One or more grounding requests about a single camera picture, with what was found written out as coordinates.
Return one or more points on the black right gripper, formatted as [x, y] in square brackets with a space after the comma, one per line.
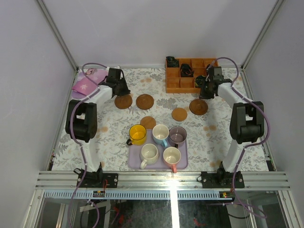
[202, 95]

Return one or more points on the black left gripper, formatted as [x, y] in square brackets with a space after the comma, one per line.
[121, 88]

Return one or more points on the dark brown coaster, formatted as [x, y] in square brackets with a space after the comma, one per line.
[123, 102]
[145, 101]
[198, 107]

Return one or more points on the light wooden coaster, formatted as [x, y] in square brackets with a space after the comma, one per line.
[148, 122]
[179, 114]

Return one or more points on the purple mug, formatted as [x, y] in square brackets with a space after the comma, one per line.
[177, 136]

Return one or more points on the pink mug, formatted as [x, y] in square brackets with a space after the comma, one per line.
[171, 157]

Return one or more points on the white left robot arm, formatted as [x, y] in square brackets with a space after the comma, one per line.
[81, 122]

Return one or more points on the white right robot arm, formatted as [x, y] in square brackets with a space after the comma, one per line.
[247, 121]

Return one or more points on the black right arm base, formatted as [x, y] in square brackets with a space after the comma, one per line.
[221, 179]

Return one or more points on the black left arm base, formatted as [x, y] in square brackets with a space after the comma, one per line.
[100, 179]

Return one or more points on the dark green rolled sock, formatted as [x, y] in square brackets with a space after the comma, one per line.
[200, 81]

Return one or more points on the black rolled sock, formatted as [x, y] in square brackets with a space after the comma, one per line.
[186, 70]
[172, 62]

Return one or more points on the orange wooden compartment box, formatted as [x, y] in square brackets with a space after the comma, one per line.
[177, 84]

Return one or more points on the pink folded cloth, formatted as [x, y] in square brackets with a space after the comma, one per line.
[87, 82]

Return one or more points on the yellow mug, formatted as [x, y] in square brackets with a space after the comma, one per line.
[137, 135]

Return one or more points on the light blue mug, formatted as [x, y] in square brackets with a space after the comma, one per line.
[160, 134]

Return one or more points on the cream white mug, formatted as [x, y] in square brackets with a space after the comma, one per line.
[149, 155]

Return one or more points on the lavender tray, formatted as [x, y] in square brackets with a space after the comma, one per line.
[134, 160]

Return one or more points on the aluminium front rail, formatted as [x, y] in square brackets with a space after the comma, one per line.
[132, 185]

